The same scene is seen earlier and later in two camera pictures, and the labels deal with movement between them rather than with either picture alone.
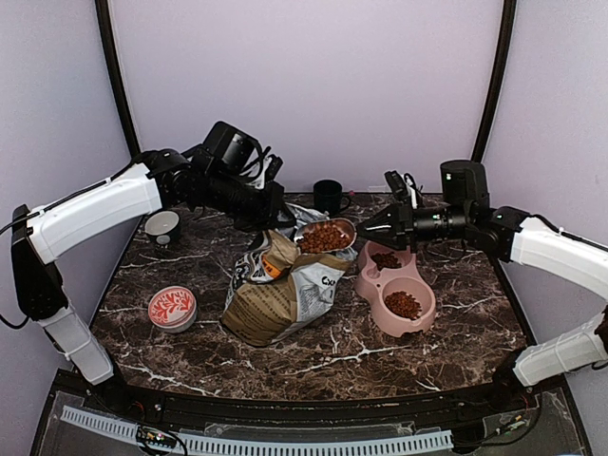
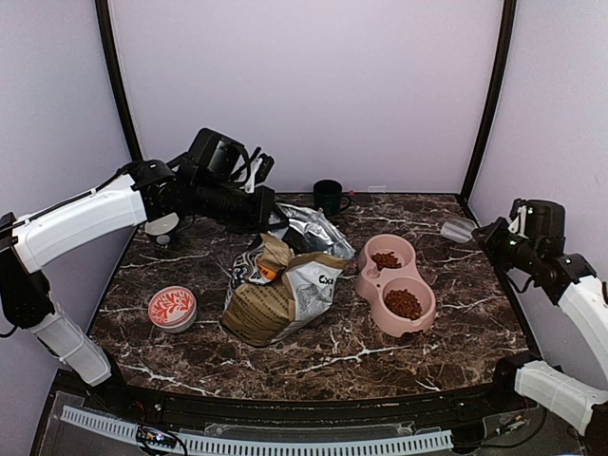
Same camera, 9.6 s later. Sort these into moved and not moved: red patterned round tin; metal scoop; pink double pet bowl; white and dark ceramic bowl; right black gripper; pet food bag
Moved: metal scoop; right black gripper
Not moved: pet food bag; pink double pet bowl; white and dark ceramic bowl; red patterned round tin
